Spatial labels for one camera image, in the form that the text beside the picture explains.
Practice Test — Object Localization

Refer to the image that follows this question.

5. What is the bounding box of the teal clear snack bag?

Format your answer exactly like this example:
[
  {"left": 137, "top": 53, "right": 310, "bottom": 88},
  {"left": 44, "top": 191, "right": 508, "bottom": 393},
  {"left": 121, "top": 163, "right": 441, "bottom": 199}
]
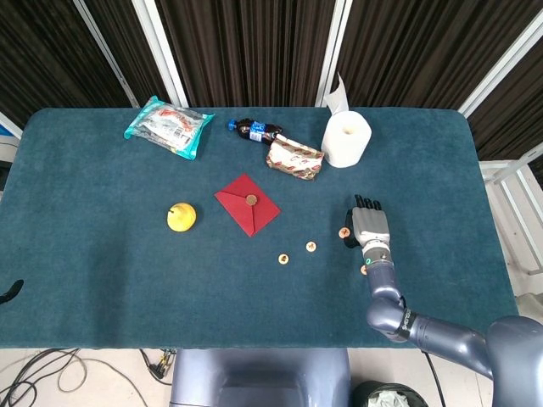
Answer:
[{"left": 123, "top": 95, "right": 216, "bottom": 162}]

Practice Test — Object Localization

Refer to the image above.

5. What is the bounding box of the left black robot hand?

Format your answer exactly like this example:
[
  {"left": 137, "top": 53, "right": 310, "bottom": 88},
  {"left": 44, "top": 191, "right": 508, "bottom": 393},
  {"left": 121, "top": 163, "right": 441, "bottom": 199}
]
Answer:
[{"left": 0, "top": 278, "right": 25, "bottom": 304}]

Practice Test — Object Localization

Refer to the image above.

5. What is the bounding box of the small cola bottle blue cap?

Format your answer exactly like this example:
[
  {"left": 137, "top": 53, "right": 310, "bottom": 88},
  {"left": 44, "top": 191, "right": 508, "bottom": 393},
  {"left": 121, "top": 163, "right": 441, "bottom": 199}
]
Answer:
[{"left": 227, "top": 119, "right": 284, "bottom": 147}]

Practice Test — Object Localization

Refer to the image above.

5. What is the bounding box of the black floor cable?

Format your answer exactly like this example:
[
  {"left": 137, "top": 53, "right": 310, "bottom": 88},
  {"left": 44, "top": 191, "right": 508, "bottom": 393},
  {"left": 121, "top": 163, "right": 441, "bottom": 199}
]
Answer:
[{"left": 0, "top": 348, "right": 81, "bottom": 407}]

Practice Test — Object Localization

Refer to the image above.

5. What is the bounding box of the teal blue table cloth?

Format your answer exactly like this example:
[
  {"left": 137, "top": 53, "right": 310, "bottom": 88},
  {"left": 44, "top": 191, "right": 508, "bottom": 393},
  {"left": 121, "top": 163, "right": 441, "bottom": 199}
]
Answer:
[{"left": 0, "top": 106, "right": 522, "bottom": 349}]

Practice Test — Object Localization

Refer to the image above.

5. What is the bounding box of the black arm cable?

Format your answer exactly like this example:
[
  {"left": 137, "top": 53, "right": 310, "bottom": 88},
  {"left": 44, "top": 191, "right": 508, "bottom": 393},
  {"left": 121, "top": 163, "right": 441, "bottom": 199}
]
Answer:
[{"left": 423, "top": 350, "right": 447, "bottom": 407}]

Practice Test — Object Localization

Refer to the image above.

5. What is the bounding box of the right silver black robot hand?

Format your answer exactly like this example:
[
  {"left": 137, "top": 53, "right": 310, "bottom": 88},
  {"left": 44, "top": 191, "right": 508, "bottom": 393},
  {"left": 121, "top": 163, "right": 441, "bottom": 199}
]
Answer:
[{"left": 342, "top": 193, "right": 391, "bottom": 250}]

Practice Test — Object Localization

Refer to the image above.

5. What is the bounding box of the grey floor cable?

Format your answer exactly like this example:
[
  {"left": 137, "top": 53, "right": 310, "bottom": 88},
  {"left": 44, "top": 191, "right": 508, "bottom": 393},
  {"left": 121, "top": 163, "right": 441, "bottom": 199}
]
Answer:
[{"left": 42, "top": 348, "right": 148, "bottom": 407}]

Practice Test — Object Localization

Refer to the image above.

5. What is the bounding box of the white toilet paper roll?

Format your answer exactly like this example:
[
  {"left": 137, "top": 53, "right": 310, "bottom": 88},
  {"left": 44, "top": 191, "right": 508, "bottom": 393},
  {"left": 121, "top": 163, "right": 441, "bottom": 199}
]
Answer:
[{"left": 320, "top": 72, "right": 373, "bottom": 170}]

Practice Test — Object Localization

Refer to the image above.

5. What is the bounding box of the yellow pear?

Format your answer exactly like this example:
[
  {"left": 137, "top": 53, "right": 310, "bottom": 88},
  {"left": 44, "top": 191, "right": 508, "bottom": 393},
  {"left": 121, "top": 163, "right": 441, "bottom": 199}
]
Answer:
[{"left": 166, "top": 202, "right": 198, "bottom": 233}]

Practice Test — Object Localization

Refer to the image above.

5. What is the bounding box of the blue-grey robot torso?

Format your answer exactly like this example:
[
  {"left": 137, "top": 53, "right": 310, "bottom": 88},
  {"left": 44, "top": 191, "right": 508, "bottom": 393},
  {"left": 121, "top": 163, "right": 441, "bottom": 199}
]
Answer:
[{"left": 169, "top": 348, "right": 352, "bottom": 407}]

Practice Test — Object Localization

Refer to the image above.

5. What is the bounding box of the white partition post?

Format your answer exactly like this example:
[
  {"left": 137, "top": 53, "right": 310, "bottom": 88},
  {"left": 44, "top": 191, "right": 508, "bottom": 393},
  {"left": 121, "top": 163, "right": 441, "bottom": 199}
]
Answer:
[
  {"left": 131, "top": 0, "right": 190, "bottom": 109},
  {"left": 314, "top": 0, "right": 354, "bottom": 109},
  {"left": 71, "top": 0, "right": 141, "bottom": 108},
  {"left": 457, "top": 11, "right": 543, "bottom": 120}
]

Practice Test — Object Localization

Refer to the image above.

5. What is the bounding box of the black plug with cable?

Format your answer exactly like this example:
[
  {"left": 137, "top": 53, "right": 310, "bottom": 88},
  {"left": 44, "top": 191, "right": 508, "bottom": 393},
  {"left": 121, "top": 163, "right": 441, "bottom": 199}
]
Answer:
[{"left": 138, "top": 348, "right": 175, "bottom": 387}]

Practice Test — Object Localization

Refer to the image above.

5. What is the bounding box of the dark pleated curtain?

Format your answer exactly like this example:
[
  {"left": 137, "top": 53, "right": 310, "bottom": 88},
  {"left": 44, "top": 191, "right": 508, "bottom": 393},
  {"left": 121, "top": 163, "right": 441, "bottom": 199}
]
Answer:
[{"left": 0, "top": 0, "right": 543, "bottom": 162}]

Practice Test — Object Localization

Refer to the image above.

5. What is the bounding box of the black trash bin with bag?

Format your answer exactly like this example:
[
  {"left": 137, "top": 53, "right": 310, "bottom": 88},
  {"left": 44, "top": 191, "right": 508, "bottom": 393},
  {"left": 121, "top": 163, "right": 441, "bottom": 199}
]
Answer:
[{"left": 352, "top": 380, "right": 429, "bottom": 407}]

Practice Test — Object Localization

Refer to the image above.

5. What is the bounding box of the white metal frame rack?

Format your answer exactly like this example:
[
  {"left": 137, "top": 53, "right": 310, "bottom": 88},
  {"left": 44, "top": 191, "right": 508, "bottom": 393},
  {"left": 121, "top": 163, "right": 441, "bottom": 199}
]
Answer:
[{"left": 479, "top": 142, "right": 543, "bottom": 276}]

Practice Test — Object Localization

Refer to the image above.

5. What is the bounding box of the beige red-printed paper wrapped package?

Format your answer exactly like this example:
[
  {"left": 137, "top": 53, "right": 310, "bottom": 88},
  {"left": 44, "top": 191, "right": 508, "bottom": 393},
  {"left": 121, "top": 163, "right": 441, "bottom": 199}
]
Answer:
[{"left": 266, "top": 133, "right": 326, "bottom": 182}]

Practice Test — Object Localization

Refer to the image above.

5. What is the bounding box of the red envelope with gold seal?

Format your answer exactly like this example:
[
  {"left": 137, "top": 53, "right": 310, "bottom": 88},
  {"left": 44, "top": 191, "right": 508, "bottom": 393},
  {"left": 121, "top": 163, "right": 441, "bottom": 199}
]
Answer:
[{"left": 214, "top": 172, "right": 283, "bottom": 238}]

